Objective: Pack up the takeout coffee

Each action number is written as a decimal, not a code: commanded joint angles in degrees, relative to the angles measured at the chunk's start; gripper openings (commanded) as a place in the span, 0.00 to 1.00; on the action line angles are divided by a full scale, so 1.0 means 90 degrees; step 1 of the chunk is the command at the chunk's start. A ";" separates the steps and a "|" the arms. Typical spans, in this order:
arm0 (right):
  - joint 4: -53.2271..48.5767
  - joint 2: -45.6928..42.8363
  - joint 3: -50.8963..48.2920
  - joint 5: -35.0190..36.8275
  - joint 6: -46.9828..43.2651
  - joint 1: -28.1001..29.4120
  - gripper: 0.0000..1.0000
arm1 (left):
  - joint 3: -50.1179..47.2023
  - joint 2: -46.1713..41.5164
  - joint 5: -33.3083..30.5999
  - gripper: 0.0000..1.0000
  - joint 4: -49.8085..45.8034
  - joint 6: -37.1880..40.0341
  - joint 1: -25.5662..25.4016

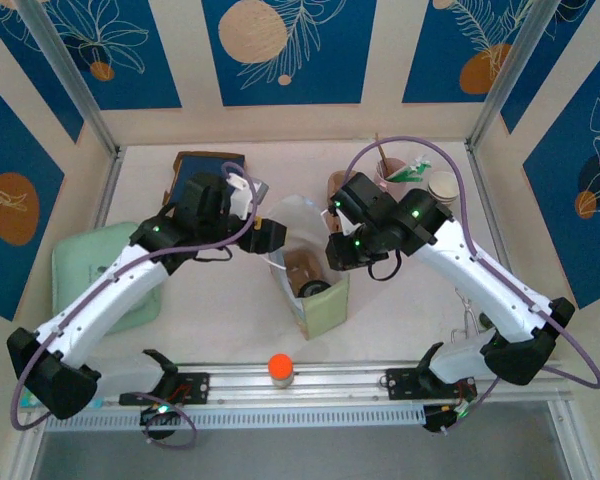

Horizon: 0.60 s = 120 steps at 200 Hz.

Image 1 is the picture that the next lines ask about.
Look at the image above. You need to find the thin black cable loop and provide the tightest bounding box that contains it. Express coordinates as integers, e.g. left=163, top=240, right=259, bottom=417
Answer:
left=193, top=245, right=234, bottom=263
left=368, top=249, right=402, bottom=281

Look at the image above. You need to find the brown paper cup stack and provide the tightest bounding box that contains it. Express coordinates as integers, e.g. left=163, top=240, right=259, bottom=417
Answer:
left=427, top=170, right=460, bottom=204

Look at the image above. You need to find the black cup lid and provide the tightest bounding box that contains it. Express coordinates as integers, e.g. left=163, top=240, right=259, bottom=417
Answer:
left=299, top=279, right=331, bottom=300

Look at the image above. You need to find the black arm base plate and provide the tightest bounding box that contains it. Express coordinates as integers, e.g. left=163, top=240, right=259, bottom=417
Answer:
left=383, top=366, right=479, bottom=402
left=118, top=371, right=212, bottom=407

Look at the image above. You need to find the white slotted cable duct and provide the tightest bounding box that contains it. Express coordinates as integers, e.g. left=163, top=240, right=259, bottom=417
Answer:
left=43, top=402, right=427, bottom=433

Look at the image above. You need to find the mint green zip pouch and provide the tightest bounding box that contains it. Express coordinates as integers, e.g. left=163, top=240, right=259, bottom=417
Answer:
left=50, top=222, right=164, bottom=334

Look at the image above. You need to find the light blue snack packet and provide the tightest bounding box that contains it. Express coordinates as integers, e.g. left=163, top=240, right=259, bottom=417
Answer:
left=19, top=388, right=106, bottom=409

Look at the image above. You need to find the green white wrapped straw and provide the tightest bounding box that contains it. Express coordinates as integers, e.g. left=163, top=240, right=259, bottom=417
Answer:
left=404, top=153, right=435, bottom=174
left=387, top=162, right=427, bottom=184

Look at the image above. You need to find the wooden stirrer stick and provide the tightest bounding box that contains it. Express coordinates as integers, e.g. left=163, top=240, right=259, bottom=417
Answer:
left=373, top=131, right=392, bottom=176

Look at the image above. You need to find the dark blue napkin stack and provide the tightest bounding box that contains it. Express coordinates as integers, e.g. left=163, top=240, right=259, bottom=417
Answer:
left=178, top=155, right=246, bottom=194

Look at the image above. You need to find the brown cardboard napkin tray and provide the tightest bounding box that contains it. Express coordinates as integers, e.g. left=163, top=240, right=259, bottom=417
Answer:
left=165, top=149, right=248, bottom=201

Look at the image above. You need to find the brown pulp cup carrier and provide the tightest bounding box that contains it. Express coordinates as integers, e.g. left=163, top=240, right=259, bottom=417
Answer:
left=284, top=249, right=326, bottom=291
left=327, top=169, right=356, bottom=236

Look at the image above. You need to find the pink holder cup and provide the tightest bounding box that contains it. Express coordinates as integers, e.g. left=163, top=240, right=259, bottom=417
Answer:
left=371, top=157, right=408, bottom=199

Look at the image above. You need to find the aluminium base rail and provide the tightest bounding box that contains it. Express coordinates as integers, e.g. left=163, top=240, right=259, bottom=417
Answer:
left=29, top=360, right=574, bottom=407

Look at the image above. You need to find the aluminium frame post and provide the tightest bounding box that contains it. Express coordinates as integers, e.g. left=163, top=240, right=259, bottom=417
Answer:
left=14, top=0, right=121, bottom=157
left=467, top=0, right=566, bottom=149

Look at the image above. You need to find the aluminium table edge rail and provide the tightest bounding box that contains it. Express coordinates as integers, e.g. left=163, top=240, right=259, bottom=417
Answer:
left=465, top=142, right=546, bottom=362
left=54, top=145, right=127, bottom=365

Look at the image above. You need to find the orange capped small bottle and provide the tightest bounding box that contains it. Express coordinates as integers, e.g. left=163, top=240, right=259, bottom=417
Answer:
left=267, top=352, right=296, bottom=390

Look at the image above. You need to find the white green paper bag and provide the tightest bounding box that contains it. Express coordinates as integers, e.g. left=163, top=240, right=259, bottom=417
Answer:
left=267, top=195, right=352, bottom=341

